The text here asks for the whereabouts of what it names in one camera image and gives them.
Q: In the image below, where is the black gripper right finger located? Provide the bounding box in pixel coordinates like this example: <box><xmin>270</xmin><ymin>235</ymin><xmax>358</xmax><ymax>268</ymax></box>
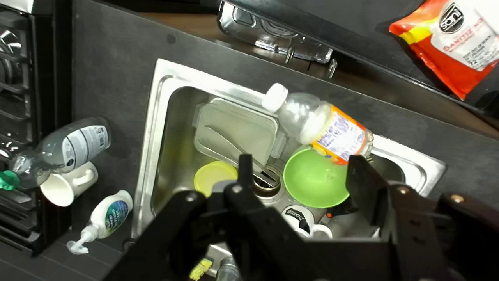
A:
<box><xmin>347</xmin><ymin>154</ymin><xmax>499</xmax><ymax>281</ymax></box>

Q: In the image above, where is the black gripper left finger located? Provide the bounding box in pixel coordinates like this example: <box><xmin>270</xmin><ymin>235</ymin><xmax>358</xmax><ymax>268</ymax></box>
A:
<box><xmin>104</xmin><ymin>151</ymin><xmax>295</xmax><ymax>281</ymax></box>

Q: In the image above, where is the clear bottle with orange label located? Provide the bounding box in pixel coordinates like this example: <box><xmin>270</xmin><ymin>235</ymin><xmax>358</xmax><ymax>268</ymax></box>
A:
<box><xmin>261</xmin><ymin>81</ymin><xmax>376</xmax><ymax>167</ymax></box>

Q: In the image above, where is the stainless steel sink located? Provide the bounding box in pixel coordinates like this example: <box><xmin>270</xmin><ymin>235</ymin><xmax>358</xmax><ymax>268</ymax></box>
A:
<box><xmin>130</xmin><ymin>56</ymin><xmax>448</xmax><ymax>241</ymax></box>

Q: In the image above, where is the clear dish soap bottle green cap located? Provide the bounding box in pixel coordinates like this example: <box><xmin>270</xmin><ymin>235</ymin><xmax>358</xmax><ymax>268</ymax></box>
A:
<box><xmin>0</xmin><ymin>115</ymin><xmax>114</xmax><ymax>193</ymax></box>

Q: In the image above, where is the yellow sponge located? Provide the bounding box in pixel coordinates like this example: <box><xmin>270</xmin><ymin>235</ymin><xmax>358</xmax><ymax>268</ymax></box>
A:
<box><xmin>189</xmin><ymin>257</ymin><xmax>216</xmax><ymax>281</ymax></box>

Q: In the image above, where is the white mug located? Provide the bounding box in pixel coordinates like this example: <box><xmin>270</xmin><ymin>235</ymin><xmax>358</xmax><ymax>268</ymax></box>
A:
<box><xmin>40</xmin><ymin>160</ymin><xmax>100</xmax><ymax>209</ymax></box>
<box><xmin>280</xmin><ymin>204</ymin><xmax>336</xmax><ymax>240</ymax></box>

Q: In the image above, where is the white soap dispenser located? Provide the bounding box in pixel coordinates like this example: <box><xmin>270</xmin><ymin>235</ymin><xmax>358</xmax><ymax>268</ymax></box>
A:
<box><xmin>66</xmin><ymin>188</ymin><xmax>136</xmax><ymax>255</ymax></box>

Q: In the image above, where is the clear rectangular plastic container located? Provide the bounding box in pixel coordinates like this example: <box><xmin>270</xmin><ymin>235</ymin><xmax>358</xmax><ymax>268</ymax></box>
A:
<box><xmin>192</xmin><ymin>96</ymin><xmax>288</xmax><ymax>168</ymax></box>

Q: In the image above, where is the green bowl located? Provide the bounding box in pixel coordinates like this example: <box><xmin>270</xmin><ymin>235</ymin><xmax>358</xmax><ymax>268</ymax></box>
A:
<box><xmin>281</xmin><ymin>145</ymin><xmax>351</xmax><ymax>210</ymax></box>

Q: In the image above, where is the orange snack package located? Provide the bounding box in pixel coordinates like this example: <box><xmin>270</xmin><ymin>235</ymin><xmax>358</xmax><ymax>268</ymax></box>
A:
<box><xmin>389</xmin><ymin>0</ymin><xmax>499</xmax><ymax>101</ymax></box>

